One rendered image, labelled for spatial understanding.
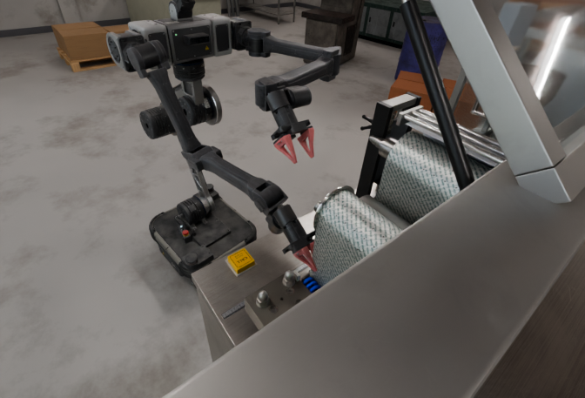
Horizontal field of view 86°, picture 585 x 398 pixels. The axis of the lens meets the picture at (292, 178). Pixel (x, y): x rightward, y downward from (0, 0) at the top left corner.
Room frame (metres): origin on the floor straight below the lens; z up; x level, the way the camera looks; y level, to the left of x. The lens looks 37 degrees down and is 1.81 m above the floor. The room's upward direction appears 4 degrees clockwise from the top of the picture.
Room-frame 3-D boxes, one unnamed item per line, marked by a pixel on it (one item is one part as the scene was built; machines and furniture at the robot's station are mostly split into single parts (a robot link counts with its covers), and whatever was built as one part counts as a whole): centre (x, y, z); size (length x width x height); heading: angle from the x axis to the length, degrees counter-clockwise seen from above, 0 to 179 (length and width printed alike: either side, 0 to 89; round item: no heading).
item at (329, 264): (0.49, -0.15, 1.11); 0.23 x 0.01 x 0.18; 40
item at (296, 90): (0.88, 0.04, 1.44); 0.12 x 0.12 x 0.09; 37
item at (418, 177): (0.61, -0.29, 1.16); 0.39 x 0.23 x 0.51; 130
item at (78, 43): (5.48, 3.29, 0.25); 1.35 x 0.93 x 0.51; 136
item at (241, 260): (0.70, 0.16, 0.91); 0.07 x 0.07 x 0.02; 40
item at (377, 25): (8.52, -2.33, 0.39); 1.97 x 1.87 x 0.78; 48
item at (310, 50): (1.33, 0.04, 1.45); 0.45 x 0.14 x 0.10; 64
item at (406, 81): (4.00, -1.79, 0.21); 1.22 x 0.88 x 0.42; 61
